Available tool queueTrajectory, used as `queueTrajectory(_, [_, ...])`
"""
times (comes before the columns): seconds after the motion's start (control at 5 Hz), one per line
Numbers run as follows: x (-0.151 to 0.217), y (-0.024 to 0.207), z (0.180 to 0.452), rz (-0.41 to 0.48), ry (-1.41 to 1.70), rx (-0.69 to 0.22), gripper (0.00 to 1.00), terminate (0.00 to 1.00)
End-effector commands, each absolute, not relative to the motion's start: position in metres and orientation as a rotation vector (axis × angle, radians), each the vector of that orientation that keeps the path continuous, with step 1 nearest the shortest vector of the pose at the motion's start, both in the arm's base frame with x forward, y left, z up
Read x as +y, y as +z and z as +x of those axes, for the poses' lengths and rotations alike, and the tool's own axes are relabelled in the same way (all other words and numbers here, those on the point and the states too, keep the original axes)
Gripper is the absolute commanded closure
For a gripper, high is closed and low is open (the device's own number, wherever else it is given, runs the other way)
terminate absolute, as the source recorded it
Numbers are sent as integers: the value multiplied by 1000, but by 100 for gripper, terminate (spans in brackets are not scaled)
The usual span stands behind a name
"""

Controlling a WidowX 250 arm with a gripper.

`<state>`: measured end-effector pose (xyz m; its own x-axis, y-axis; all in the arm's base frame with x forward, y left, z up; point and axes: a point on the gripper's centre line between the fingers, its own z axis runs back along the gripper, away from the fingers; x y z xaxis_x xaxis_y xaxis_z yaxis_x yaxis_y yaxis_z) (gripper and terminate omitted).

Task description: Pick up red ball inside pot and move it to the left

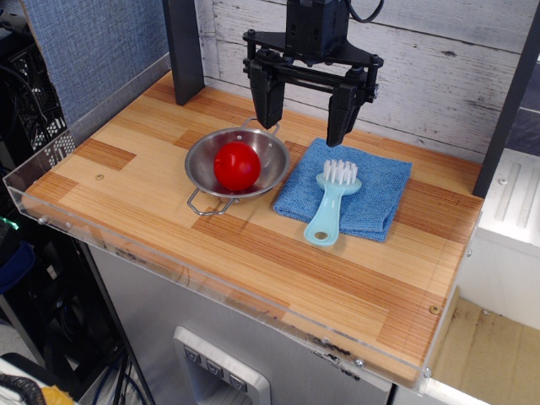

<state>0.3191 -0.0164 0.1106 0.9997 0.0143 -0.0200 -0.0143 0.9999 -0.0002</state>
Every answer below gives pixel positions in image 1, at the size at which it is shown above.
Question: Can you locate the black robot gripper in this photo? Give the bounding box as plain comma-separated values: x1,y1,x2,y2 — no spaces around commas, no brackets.
243,1,383,148

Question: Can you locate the red toy tomato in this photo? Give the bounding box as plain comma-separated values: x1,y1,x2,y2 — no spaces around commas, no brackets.
213,141,262,192

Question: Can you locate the yellow object at bottom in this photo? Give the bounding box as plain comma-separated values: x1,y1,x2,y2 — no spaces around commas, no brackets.
40,386,78,405

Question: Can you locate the light blue dish brush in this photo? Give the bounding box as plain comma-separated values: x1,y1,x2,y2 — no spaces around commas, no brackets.
304,159,362,246

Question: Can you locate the folded blue cloth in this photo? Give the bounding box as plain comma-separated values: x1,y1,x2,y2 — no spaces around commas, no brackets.
273,138,413,242

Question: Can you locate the clear acrylic table guard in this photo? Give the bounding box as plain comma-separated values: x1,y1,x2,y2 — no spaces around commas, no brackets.
7,76,481,388

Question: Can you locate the white metal side unit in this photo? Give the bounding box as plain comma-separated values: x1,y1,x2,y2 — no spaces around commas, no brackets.
456,149,539,329

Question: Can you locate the stainless steel cabinet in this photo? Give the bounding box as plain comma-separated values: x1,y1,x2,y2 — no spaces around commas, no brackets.
91,248,393,404

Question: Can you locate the grey button panel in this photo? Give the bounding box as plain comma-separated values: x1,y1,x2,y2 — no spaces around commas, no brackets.
173,326,272,404

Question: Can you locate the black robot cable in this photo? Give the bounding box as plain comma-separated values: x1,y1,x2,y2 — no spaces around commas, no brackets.
345,0,386,24

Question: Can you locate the stainless steel bowl with handles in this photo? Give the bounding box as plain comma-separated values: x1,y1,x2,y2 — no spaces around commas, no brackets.
185,117,290,216

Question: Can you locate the dark grey left post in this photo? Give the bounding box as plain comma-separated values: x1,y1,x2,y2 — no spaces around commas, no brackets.
162,0,205,105

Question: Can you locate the dark grey post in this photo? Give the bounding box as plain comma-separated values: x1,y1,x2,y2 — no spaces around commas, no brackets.
472,6,539,198
162,0,205,105

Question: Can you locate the dark grey right post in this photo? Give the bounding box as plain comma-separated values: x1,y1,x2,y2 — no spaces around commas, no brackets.
472,6,539,198

